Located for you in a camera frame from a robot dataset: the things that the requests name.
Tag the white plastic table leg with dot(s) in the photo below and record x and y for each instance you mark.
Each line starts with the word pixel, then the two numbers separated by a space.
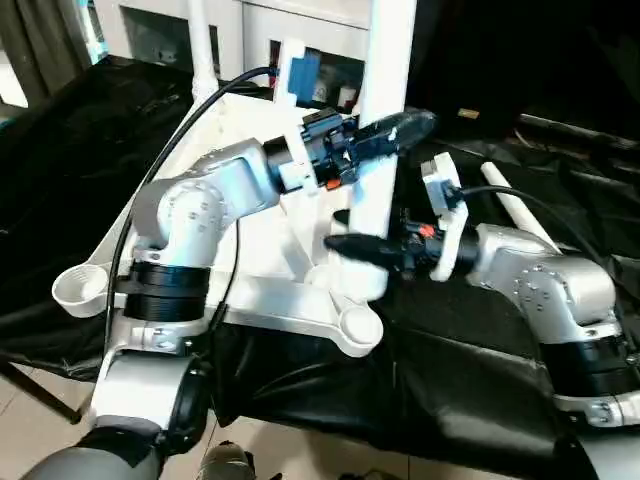
pixel 520 210
pixel 390 60
pixel 202 50

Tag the white plastic table top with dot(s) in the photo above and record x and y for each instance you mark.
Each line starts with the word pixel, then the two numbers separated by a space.
pixel 280 305

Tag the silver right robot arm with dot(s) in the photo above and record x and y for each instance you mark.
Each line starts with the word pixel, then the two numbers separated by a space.
pixel 560 290

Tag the black box with gold label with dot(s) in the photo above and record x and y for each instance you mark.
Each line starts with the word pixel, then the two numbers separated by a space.
pixel 465 60

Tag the black mat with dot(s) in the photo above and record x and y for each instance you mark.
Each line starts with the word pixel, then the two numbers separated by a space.
pixel 475 350

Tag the white cabinet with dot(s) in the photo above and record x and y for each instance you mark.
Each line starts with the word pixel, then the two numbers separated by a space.
pixel 260 25

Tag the black rod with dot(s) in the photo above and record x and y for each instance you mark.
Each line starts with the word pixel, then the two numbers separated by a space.
pixel 580 131

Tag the dark right robot foot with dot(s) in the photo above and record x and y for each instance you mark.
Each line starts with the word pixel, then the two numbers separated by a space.
pixel 367 475

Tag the white and teal pole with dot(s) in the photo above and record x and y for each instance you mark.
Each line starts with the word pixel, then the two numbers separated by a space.
pixel 95 27

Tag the grey curtain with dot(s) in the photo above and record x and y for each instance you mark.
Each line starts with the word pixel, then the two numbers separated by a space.
pixel 35 45

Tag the black stand foot bar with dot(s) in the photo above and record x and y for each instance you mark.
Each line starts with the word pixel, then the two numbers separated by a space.
pixel 40 387

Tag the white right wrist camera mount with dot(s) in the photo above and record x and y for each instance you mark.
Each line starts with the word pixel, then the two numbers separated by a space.
pixel 445 200

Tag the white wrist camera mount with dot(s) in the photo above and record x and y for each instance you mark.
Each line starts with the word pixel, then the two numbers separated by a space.
pixel 292 75
pixel 445 200

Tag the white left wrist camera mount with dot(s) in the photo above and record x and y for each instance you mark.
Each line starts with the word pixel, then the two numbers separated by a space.
pixel 292 75

